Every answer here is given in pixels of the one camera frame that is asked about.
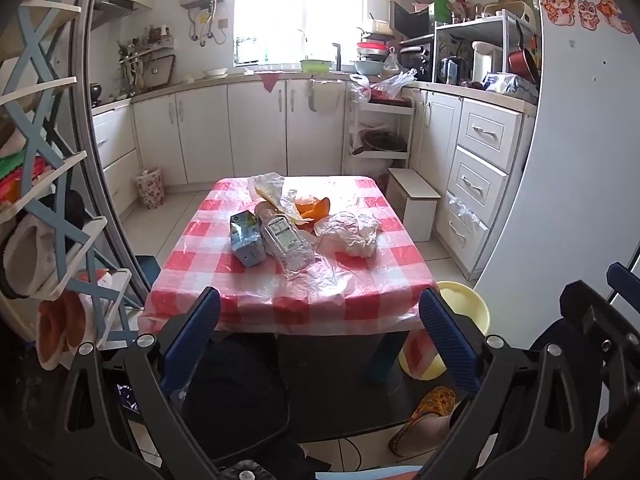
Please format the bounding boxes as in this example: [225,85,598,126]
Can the small table blue legs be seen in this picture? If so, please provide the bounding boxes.
[364,334,407,386]

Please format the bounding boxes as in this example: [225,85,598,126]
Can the yellow clear plastic wrapper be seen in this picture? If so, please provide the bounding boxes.
[247,172,301,222]

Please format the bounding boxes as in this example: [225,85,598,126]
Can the clear plastic bottle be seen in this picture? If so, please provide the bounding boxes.
[254,201,321,273]

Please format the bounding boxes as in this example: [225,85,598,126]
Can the white step stool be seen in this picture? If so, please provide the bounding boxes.
[387,167,442,243]

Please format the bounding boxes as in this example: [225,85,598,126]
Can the red saucepan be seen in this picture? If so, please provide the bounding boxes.
[508,22,541,83]

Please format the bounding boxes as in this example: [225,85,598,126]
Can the white metal shelf rack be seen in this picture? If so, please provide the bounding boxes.
[434,10,535,86]

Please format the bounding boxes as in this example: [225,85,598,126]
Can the blue white shoe rack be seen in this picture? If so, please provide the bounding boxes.
[0,0,146,356]

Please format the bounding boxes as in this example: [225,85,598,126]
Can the red lion sticker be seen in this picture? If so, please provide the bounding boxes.
[595,0,633,33]
[541,0,576,25]
[577,0,603,28]

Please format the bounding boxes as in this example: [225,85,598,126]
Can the white refrigerator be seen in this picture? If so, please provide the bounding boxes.
[472,0,640,321]

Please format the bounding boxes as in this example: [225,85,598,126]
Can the range hood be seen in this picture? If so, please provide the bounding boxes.
[92,0,153,26]

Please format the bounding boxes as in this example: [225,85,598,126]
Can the utensil rail with utensils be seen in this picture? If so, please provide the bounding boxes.
[117,35,176,92]

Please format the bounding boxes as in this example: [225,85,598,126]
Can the white kitchen base cabinets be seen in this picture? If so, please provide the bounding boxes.
[90,76,353,213]

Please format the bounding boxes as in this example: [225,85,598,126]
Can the white kitchen appliance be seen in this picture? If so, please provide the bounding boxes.
[471,41,503,83]

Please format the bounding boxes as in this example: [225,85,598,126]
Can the plain orange slipper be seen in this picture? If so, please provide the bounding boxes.
[37,290,88,368]

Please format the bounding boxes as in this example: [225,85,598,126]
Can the yellow plastic basin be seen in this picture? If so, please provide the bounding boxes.
[400,281,491,379]

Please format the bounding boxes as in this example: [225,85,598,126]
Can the kitchen window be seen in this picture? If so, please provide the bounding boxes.
[234,0,366,66]

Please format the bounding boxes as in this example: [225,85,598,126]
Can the blue white package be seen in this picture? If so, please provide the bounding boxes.
[482,72,538,98]

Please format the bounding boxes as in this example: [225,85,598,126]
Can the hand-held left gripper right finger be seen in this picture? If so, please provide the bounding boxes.
[418,287,601,480]

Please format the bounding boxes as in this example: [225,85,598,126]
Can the white drawer cabinet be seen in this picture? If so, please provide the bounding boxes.
[412,85,536,281]

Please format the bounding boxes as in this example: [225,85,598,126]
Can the white plastic bag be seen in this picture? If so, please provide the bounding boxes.
[314,210,383,259]

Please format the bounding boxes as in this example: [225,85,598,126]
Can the white trolley rack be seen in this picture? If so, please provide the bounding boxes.
[342,92,416,176]

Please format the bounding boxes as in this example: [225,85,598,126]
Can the grey door frame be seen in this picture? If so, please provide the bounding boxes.
[65,0,151,311]

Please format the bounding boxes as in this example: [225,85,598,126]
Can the white hanging bin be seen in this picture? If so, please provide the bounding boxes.
[307,77,346,113]

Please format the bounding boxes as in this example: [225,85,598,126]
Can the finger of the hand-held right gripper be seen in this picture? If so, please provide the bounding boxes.
[559,280,640,361]
[606,261,640,311]

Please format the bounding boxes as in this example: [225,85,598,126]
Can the floral waste bin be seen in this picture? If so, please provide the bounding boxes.
[133,166,166,209]

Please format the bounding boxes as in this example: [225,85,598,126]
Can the black kettle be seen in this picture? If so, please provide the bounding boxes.
[439,56,463,85]

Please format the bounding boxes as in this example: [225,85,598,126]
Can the black toaster oven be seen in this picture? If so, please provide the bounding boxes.
[400,44,435,81]

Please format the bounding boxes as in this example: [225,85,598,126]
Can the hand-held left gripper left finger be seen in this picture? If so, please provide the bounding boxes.
[54,286,226,480]

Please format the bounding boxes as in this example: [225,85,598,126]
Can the dark blue box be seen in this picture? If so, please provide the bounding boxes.
[135,255,162,293]

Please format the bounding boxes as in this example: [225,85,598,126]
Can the red checked plastic tablecloth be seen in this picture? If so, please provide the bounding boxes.
[137,175,437,336]

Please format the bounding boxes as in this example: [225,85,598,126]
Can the stack of bowls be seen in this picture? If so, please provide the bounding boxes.
[352,20,393,76]

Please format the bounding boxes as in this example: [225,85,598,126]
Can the clear plastic bag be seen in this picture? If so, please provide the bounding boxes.
[348,67,418,103]

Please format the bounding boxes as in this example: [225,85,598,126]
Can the blue green drink carton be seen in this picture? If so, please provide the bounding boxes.
[229,210,268,267]

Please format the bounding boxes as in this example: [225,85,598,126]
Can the patterned orange slipper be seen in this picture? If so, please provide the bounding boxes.
[390,385,458,457]

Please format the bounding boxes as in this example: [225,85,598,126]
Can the white slipper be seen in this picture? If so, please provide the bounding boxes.
[0,210,66,296]

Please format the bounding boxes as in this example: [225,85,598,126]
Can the dark wok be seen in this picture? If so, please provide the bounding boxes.
[351,130,407,156]

